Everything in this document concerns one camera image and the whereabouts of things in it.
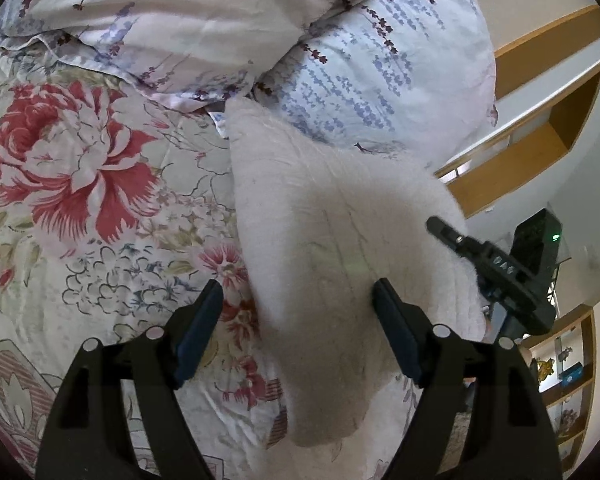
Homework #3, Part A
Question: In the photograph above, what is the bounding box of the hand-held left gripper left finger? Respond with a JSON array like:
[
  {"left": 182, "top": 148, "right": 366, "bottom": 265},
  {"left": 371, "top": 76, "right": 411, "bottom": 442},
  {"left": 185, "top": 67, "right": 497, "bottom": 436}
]
[{"left": 35, "top": 279, "right": 225, "bottom": 480}]

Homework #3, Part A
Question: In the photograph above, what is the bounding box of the wooden wall shelf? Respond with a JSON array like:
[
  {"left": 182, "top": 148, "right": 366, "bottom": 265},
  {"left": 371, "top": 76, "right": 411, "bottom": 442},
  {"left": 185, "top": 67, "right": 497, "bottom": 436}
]
[{"left": 435, "top": 5, "right": 600, "bottom": 218}]

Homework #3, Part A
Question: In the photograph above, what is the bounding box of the wooden display shelf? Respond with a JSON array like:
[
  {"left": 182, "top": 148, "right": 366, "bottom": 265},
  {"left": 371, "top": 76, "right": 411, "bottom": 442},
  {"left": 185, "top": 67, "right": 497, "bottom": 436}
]
[{"left": 520, "top": 307, "right": 598, "bottom": 480}]

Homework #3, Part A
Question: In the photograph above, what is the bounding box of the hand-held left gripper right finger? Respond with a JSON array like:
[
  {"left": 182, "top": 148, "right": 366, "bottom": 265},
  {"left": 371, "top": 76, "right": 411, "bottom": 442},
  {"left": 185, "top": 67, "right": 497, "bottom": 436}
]
[{"left": 372, "top": 277, "right": 563, "bottom": 480}]

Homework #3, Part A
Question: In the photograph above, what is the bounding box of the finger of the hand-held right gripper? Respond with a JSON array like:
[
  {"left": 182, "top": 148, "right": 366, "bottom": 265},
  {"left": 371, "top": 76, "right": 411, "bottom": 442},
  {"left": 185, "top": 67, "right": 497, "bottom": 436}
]
[{"left": 426, "top": 216, "right": 538, "bottom": 307}]

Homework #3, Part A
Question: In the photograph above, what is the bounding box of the blue sprig floral pillow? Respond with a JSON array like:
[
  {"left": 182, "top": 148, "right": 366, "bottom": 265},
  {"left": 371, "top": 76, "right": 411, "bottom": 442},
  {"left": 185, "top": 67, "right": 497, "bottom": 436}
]
[{"left": 252, "top": 0, "right": 498, "bottom": 171}]

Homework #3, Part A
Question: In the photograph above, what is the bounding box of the floral bed sheet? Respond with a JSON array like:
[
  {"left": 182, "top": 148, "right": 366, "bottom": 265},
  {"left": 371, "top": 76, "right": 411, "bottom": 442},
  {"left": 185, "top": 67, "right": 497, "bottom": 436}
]
[{"left": 0, "top": 35, "right": 481, "bottom": 480}]

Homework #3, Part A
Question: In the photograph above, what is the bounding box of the pink striped floral pillow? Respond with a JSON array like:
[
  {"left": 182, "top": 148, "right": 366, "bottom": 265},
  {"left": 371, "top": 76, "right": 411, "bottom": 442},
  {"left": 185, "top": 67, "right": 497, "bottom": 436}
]
[{"left": 0, "top": 0, "right": 416, "bottom": 113}]

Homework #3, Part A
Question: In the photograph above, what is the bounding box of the white fluffy blanket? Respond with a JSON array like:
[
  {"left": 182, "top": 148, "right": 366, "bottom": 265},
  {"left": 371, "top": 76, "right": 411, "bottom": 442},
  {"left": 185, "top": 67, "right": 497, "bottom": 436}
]
[{"left": 225, "top": 95, "right": 488, "bottom": 448}]

